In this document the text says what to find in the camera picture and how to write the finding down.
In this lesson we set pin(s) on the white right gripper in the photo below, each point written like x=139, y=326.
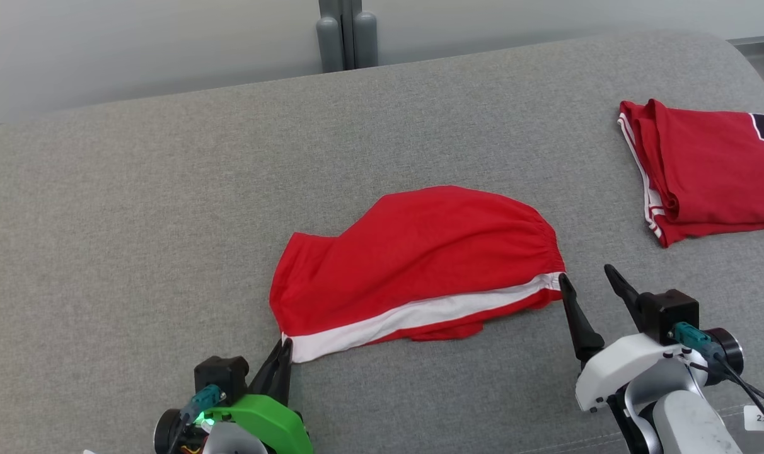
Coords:
x=621, y=369

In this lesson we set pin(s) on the red and white jersey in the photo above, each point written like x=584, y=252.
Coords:
x=703, y=164

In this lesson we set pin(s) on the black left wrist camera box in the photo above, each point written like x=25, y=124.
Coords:
x=221, y=375

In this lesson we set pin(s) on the red shorts with white stripe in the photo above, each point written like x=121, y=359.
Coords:
x=420, y=252

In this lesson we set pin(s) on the grey metal wall post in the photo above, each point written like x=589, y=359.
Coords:
x=331, y=38

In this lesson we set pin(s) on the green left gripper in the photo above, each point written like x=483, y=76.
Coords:
x=275, y=422

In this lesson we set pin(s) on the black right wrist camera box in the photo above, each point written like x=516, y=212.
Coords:
x=672, y=312

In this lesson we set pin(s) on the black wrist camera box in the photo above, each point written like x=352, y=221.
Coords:
x=672, y=312
x=221, y=375

